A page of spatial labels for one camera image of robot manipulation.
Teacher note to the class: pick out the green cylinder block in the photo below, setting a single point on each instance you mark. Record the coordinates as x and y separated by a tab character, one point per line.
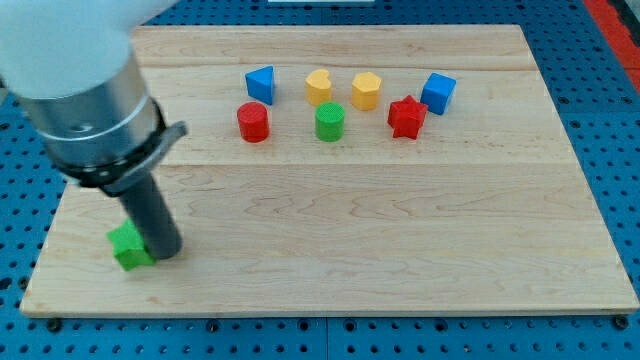
329	121

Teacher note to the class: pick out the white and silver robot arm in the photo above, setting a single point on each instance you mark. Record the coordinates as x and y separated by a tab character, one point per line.
73	69

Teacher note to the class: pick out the yellow hexagon block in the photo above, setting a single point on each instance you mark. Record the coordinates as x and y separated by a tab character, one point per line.
366	88

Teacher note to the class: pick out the light wooden board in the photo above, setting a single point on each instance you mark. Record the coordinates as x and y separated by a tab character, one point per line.
487	213

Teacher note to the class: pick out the red star block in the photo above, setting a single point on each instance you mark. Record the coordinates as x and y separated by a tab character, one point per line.
406	117

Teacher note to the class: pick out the yellow heart block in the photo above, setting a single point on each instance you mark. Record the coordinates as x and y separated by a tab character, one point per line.
318	87

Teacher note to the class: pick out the blue triangle block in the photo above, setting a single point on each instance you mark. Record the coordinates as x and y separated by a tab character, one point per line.
260	84

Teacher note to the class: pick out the blue cube block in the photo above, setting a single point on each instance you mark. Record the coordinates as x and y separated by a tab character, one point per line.
437	93

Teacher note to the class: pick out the green star block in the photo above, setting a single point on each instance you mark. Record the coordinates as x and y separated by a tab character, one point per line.
128	247

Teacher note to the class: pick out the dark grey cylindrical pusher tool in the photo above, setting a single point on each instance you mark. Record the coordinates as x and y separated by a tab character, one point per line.
151	217

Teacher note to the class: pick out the red cylinder block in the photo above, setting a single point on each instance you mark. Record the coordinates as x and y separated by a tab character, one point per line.
253	122

